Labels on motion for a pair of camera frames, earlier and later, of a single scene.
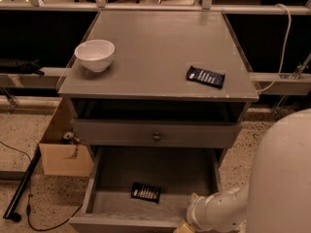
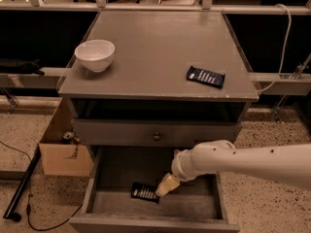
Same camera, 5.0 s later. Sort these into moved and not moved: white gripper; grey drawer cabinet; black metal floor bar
Moved: white gripper
Not moved: black metal floor bar; grey drawer cabinet
